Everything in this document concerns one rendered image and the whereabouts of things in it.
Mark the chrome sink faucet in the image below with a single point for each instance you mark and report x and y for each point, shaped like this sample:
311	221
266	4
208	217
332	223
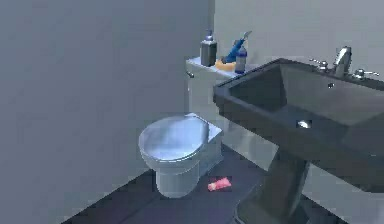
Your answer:
342	61

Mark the black pedestal sink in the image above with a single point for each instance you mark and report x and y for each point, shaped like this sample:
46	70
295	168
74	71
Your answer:
300	110

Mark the white toilet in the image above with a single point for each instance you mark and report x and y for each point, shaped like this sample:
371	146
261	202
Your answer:
175	141

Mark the grey soap dispenser bottle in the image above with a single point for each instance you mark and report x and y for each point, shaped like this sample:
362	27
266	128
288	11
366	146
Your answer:
208	50

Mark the yellow sponge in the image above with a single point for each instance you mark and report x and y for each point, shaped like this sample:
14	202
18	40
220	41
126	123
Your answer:
224	65

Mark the blue spray bottle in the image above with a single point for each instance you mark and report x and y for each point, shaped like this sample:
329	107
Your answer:
240	59

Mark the pink cloth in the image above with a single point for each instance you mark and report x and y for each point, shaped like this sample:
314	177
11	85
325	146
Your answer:
219	184

